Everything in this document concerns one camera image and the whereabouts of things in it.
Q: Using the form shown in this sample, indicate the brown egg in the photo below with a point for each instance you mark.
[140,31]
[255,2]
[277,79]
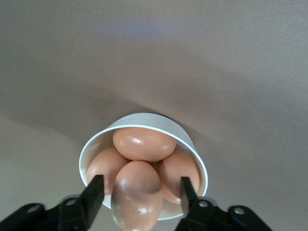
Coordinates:
[180,175]
[137,195]
[103,166]
[144,144]

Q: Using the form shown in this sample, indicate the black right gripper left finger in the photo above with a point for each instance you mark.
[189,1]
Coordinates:
[91,197]

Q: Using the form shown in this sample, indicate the white round bowl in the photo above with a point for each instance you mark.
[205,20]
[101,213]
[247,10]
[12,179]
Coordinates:
[154,120]

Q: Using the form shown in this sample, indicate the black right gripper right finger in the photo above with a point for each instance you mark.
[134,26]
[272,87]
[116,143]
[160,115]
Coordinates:
[192,207]

